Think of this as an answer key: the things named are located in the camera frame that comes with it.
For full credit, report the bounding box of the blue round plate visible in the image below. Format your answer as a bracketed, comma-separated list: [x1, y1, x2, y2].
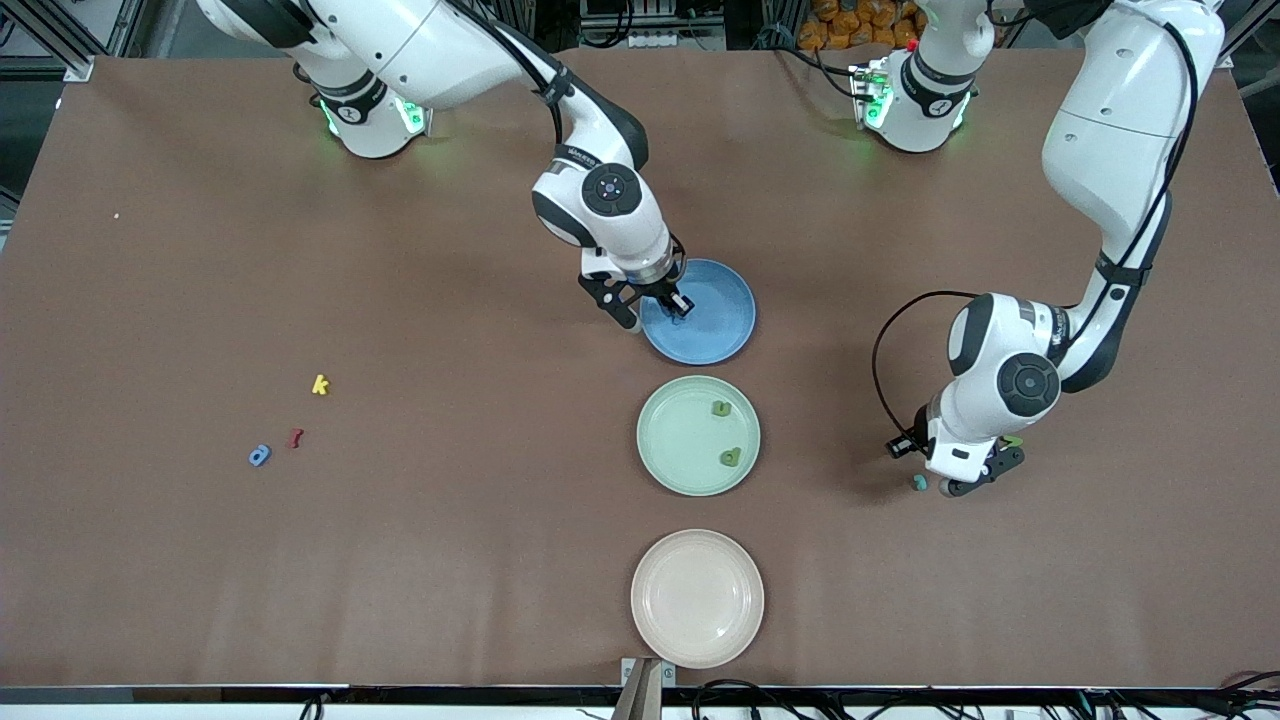
[639, 259, 758, 367]

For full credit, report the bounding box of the bag of oranges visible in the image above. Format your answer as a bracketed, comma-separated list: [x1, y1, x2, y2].
[797, 0, 926, 51]

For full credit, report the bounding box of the aluminium frame post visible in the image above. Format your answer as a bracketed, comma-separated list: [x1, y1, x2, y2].
[1215, 0, 1280, 71]
[0, 0, 96, 83]

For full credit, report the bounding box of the beige round plate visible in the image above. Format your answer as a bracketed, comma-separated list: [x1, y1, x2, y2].
[630, 529, 766, 670]

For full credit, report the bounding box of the metal table bracket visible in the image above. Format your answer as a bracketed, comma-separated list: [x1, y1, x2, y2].
[620, 657, 677, 720]

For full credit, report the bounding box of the pale green round plate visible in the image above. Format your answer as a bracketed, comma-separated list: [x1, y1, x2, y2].
[636, 375, 762, 498]

